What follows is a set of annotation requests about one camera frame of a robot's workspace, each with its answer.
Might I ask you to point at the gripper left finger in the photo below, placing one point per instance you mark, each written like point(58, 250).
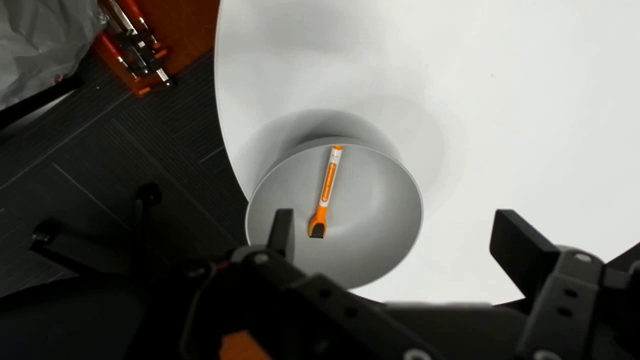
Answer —
point(300, 300)

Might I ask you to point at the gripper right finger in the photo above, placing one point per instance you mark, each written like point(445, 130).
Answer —
point(565, 295)

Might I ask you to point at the grey bowl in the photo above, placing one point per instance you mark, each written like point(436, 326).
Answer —
point(370, 220)

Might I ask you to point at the orange marker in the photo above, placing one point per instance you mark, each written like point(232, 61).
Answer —
point(327, 190)

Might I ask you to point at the pile of orange bar clamps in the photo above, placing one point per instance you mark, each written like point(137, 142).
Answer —
point(135, 50)

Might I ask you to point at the white plastic sheet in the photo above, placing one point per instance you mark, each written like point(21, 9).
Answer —
point(40, 45)

